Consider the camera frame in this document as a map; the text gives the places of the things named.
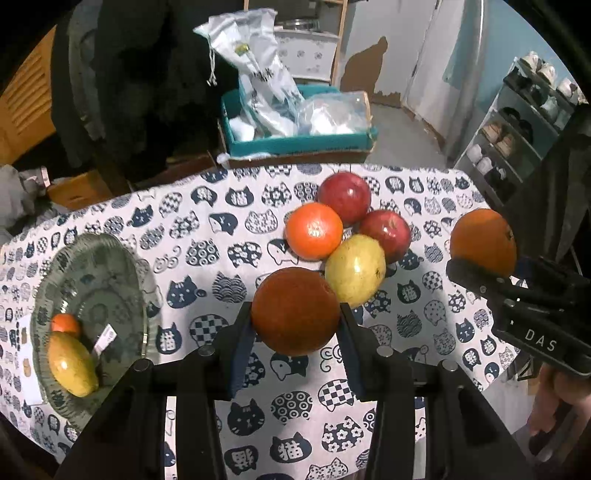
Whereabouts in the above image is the red apple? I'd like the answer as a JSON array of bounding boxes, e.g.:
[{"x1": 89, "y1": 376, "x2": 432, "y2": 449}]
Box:
[
  {"x1": 358, "y1": 210, "x2": 411, "y2": 264},
  {"x1": 317, "y1": 171, "x2": 372, "y2": 226}
]

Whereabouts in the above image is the yellow green pear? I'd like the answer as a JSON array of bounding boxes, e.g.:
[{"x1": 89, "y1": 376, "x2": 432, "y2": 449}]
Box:
[{"x1": 325, "y1": 234, "x2": 387, "y2": 308}]

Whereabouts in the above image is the small dark tangerine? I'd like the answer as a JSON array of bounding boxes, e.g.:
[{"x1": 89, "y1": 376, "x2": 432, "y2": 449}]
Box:
[{"x1": 250, "y1": 267, "x2": 341, "y2": 356}]

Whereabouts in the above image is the large orange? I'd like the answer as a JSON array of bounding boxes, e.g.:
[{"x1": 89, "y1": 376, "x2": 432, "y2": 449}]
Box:
[{"x1": 284, "y1": 202, "x2": 344, "y2": 261}]

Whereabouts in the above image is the person's right hand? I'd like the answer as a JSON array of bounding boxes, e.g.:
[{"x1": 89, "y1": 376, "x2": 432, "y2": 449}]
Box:
[{"x1": 527, "y1": 364, "x2": 590, "y2": 435}]

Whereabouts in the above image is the yellow mango on plate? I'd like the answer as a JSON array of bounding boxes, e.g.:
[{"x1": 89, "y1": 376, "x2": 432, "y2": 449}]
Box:
[{"x1": 47, "y1": 332, "x2": 99, "y2": 398}]

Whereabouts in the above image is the small tangerine on plate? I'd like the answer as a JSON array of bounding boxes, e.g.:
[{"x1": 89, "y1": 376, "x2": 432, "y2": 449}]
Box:
[{"x1": 51, "y1": 313, "x2": 81, "y2": 338}]

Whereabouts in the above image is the grey green patterned plate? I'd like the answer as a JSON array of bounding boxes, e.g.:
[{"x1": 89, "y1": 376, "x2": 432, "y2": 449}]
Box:
[{"x1": 30, "y1": 234, "x2": 163, "y2": 430}]

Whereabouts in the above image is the shoe rack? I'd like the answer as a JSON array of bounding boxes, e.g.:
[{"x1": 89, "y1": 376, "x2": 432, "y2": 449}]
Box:
[{"x1": 454, "y1": 51, "x2": 588, "y2": 209}]

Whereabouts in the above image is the grey clothes pile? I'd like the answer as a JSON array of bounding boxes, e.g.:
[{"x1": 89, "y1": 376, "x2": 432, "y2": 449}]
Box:
[{"x1": 0, "y1": 165, "x2": 69, "y2": 245}]

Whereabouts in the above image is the clear plastic bag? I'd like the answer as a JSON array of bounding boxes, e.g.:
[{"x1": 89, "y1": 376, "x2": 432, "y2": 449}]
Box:
[{"x1": 295, "y1": 91, "x2": 372, "y2": 136}]

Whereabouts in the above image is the brown cardboard box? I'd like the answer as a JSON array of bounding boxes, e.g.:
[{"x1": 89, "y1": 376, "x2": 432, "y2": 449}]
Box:
[{"x1": 215, "y1": 129, "x2": 378, "y2": 170}]

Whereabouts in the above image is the metal pipe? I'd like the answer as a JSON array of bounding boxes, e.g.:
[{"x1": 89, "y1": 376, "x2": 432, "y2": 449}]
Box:
[{"x1": 445, "y1": 0, "x2": 488, "y2": 162}]

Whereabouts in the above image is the teal cardboard tray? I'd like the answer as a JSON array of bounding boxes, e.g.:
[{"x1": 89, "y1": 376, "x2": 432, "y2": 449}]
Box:
[{"x1": 221, "y1": 89, "x2": 379, "y2": 158}]

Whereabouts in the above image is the wooden louvered wardrobe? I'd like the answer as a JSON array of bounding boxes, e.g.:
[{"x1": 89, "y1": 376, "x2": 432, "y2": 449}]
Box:
[{"x1": 0, "y1": 27, "x2": 56, "y2": 165}]

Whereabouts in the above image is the white patterned storage box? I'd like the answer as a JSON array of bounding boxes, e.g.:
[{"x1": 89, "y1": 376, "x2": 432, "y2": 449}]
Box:
[{"x1": 276, "y1": 28, "x2": 339, "y2": 83}]

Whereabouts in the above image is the black hanging coat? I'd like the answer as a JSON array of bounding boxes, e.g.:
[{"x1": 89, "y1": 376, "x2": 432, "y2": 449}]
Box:
[{"x1": 51, "y1": 1, "x2": 243, "y2": 183}]

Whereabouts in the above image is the wooden shelf rack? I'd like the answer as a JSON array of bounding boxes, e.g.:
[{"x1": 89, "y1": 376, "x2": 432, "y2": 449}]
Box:
[{"x1": 243, "y1": 0, "x2": 349, "y2": 85}]

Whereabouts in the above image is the steel pot lower shelf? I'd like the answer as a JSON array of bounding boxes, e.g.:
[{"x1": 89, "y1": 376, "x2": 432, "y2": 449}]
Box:
[{"x1": 276, "y1": 18, "x2": 320, "y2": 32}]

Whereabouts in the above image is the white rice bag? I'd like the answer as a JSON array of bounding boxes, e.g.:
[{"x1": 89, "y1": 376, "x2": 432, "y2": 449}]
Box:
[{"x1": 193, "y1": 8, "x2": 304, "y2": 137}]

